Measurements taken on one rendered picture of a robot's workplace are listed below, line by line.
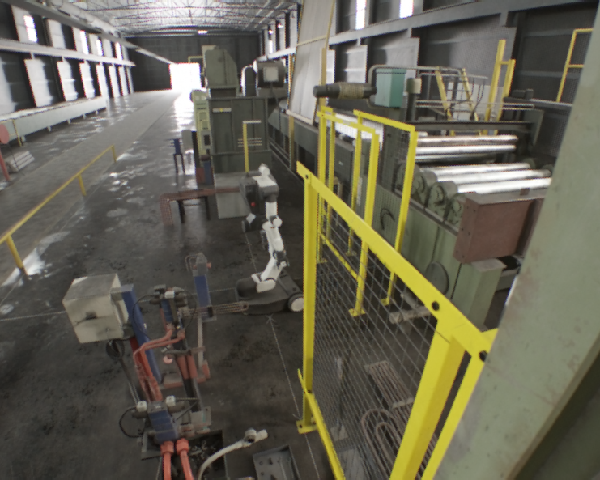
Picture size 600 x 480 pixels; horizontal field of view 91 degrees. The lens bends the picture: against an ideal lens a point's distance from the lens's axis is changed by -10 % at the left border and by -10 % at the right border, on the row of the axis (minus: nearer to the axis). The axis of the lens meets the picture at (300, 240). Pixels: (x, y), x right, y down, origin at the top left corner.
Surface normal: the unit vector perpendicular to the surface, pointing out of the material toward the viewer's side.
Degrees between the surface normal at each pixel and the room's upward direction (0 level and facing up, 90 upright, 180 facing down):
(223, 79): 90
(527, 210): 90
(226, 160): 90
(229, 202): 90
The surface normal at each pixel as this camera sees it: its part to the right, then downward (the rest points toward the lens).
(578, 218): -0.96, 0.12
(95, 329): 0.26, 0.44
